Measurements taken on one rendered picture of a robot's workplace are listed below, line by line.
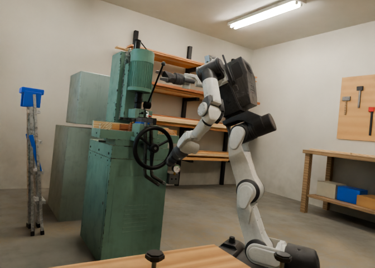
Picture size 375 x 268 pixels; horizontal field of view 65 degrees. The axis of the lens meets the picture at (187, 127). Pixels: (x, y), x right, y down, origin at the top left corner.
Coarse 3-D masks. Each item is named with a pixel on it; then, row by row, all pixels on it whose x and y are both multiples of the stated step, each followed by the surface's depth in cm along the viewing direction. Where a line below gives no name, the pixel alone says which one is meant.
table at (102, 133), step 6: (96, 132) 198; (102, 132) 193; (108, 132) 195; (114, 132) 197; (120, 132) 199; (126, 132) 201; (132, 132) 204; (108, 138) 195; (114, 138) 197; (120, 138) 199; (126, 138) 202; (132, 138) 200; (156, 138) 203; (162, 138) 216; (174, 138) 222
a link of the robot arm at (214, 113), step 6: (210, 108) 158; (216, 108) 161; (210, 114) 158; (216, 114) 160; (222, 114) 162; (204, 120) 160; (210, 120) 159; (216, 120) 161; (198, 126) 163; (204, 126) 161; (210, 126) 163; (198, 132) 164; (204, 132) 164
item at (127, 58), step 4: (128, 52) 234; (128, 56) 234; (124, 60) 234; (128, 60) 235; (124, 64) 233; (124, 68) 233; (120, 104) 233; (120, 108) 233; (120, 112) 233; (128, 120) 237; (132, 120) 238
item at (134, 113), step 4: (132, 108) 222; (136, 108) 217; (128, 112) 227; (132, 112) 221; (136, 112) 217; (140, 112) 219; (128, 116) 227; (132, 116) 220; (136, 116) 217; (140, 116) 219
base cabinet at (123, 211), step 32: (96, 160) 223; (128, 160) 203; (160, 160) 216; (96, 192) 216; (128, 192) 204; (160, 192) 217; (96, 224) 209; (128, 224) 205; (160, 224) 218; (96, 256) 203
